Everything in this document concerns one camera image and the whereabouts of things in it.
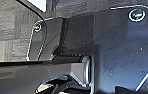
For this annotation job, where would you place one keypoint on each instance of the thick grey robot torso limb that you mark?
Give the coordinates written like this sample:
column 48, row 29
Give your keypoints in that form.
column 30, row 75

